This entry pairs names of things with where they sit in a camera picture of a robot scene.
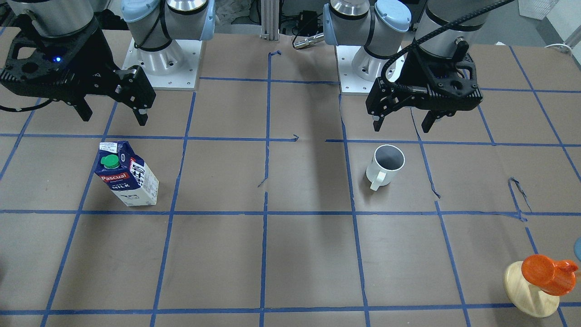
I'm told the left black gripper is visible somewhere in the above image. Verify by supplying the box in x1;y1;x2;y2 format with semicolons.
366;48;483;133

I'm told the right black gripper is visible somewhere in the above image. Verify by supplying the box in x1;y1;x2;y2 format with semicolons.
1;20;156;126

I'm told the white HOME mug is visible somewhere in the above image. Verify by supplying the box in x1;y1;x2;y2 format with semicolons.
365;144;405;191

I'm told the blue milk carton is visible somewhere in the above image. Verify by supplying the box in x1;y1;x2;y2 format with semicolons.
94;141;158;207

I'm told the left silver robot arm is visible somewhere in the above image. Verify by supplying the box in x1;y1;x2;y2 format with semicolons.
322;0;495;133

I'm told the orange mug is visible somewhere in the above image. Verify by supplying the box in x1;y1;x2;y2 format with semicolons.
521;254;579;296

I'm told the wooden mug tree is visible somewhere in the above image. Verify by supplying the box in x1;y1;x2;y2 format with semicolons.
503;261;560;318

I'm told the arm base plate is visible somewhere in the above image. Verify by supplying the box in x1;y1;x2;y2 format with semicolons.
335;45;387;95
123;39;205;91

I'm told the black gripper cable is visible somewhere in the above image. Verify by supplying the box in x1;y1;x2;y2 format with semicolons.
380;0;516;89

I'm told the aluminium frame post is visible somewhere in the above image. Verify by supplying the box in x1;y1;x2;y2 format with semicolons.
260;0;280;43

